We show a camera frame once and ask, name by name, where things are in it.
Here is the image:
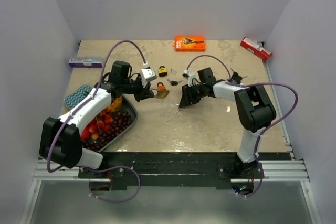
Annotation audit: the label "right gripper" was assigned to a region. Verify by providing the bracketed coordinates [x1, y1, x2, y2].
[179, 83, 206, 108]

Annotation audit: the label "brass padlock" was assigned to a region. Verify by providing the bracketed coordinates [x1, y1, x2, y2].
[153, 89, 170, 100]

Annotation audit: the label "black-headed keys of orange padlock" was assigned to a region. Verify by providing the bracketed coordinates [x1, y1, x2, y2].
[167, 79, 182, 86]

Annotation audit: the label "yellow padlock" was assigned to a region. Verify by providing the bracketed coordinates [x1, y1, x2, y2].
[159, 66, 168, 77]

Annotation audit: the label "black-headed keys of black padlock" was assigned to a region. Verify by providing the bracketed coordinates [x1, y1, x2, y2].
[231, 68, 247, 79]

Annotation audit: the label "black padlock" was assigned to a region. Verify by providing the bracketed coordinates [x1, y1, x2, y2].
[230, 76, 242, 84]

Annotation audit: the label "orange padlock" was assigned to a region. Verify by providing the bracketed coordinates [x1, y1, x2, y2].
[157, 82, 166, 90]

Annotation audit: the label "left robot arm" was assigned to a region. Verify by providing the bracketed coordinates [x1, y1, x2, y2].
[39, 61, 157, 178]

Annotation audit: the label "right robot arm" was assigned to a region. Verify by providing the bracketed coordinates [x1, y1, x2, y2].
[178, 68, 276, 178]

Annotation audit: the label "grey fruit tray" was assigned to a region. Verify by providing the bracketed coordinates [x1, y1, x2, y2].
[80, 97, 135, 152]

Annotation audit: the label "dark grape bunch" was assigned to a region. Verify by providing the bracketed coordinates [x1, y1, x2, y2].
[80, 110, 133, 152]

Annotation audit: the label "orange razor box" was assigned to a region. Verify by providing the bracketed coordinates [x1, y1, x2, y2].
[173, 36, 206, 52]

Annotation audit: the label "purple white box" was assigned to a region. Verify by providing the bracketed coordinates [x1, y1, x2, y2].
[68, 57, 104, 68]

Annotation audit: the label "red box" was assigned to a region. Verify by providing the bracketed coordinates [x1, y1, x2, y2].
[240, 37, 273, 61]

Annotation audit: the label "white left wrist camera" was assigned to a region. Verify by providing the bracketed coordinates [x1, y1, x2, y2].
[140, 62, 157, 88]

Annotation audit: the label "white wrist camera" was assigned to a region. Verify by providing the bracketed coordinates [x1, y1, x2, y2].
[140, 62, 157, 88]
[182, 69, 196, 87]

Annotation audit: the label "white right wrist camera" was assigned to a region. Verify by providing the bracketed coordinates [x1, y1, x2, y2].
[182, 69, 196, 87]

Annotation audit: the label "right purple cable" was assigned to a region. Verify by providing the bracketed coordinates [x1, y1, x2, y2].
[186, 55, 299, 198]

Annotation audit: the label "purple cable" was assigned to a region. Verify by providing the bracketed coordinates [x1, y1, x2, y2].
[186, 55, 299, 198]
[46, 39, 150, 204]

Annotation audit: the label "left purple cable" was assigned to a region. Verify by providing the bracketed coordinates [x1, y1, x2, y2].
[46, 39, 150, 204]

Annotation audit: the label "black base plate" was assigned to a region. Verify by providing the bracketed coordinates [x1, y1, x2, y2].
[78, 152, 261, 190]

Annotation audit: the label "aluminium rail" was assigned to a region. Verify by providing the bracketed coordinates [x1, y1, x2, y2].
[33, 158, 311, 183]

